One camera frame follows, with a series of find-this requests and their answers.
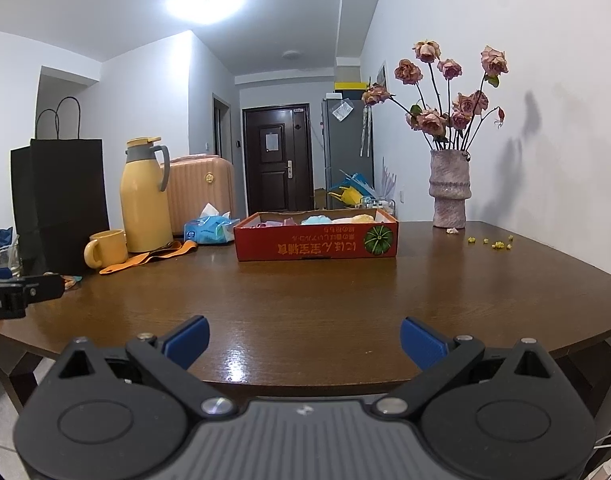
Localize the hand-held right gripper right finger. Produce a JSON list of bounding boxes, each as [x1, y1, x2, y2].
[[376, 316, 556, 418]]

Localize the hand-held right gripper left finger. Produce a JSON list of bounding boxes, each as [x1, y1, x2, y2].
[[52, 315, 237, 418]]

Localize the red cardboard box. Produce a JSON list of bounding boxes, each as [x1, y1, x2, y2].
[[234, 210, 400, 262]]

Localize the pink satin scrunchie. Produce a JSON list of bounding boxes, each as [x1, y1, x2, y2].
[[255, 216, 303, 229]]

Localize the blue soft tissue pack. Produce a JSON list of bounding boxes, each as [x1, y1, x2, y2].
[[184, 203, 241, 246]]

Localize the yellow mug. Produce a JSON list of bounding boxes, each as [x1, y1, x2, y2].
[[84, 230, 129, 269]]

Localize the black paper bag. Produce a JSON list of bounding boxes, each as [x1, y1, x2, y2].
[[10, 96, 110, 273]]

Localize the yellow flower crumbs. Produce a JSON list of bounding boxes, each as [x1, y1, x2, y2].
[[468, 234, 515, 251]]

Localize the yellow thermos jug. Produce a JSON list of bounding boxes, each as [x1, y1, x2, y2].
[[120, 136, 174, 253]]

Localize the mottled pink vase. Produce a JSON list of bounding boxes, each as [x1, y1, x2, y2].
[[429, 149, 472, 229]]

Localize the dark brown door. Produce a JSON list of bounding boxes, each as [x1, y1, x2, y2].
[[242, 105, 313, 212]]

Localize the grey fridge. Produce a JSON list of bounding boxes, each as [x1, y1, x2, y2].
[[321, 97, 375, 211]]

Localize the hanging white umbrellas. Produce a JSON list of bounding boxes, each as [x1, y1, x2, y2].
[[360, 105, 373, 161]]

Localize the dried pink roses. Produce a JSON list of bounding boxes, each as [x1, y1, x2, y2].
[[361, 39, 509, 152]]

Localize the orange leather strap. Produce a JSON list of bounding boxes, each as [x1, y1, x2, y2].
[[99, 240, 198, 276]]

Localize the grey door frame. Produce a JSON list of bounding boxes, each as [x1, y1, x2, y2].
[[212, 93, 232, 158]]

